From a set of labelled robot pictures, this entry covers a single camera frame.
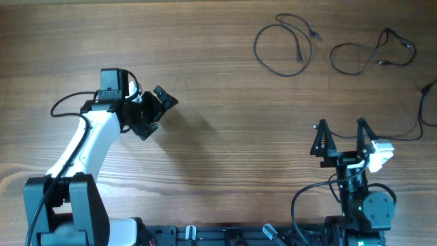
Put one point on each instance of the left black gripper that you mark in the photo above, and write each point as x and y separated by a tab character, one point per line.
155	109

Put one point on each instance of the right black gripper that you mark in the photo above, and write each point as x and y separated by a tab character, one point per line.
343	155

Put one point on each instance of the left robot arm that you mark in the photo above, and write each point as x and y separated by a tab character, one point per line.
64	206

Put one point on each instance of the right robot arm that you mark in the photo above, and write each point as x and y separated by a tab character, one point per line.
367	209

